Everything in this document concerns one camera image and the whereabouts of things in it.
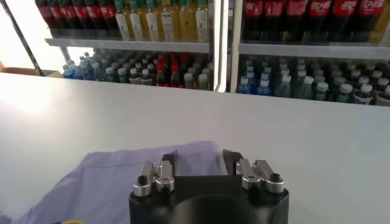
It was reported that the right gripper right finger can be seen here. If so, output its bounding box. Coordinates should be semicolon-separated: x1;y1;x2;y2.
222;149;285;194

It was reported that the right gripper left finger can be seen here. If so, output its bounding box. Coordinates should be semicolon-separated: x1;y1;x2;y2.
132;150;178;197

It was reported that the purple T-shirt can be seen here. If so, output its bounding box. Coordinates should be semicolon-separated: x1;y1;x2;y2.
0;140;228;224

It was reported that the blue water bottle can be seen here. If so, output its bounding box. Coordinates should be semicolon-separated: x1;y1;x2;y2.
62;63;76;79
236;75;252;94
256;78;272;97
77;60;92;80

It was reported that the green drink bottle white cap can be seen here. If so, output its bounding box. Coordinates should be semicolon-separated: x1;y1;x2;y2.
104;66;116;82
336;83;353;103
275;74;292;98
314;82;330;101
91;62;104;82
297;75;314;100

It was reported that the dark drink bottle white cap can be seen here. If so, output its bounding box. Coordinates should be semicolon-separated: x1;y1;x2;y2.
117;67;128;83
128;67;140;85
353;83;373;105
140;68;152;86

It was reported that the cola bottle red cap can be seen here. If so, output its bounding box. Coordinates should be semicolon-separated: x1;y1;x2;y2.
170;60;182;88
60;0;77;30
35;0;52;30
331;0;358;43
285;0;308;42
263;0;286;41
356;0;385;43
87;0;103;30
99;0;119;31
243;0;265;40
307;0;333;42
74;0;91;30
155;62;167;87
48;0;65;30

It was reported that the grey shelving unit six-cola row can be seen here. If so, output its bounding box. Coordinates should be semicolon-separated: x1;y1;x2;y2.
35;0;228;92

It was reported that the grey shelving unit red-drink bottle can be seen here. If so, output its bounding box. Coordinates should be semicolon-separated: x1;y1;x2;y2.
230;0;390;107

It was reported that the open cardboard box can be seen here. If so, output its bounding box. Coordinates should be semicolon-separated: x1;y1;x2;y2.
0;66;63;79

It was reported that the black slanted metal pole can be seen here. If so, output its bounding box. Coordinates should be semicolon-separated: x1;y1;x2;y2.
0;0;46;77

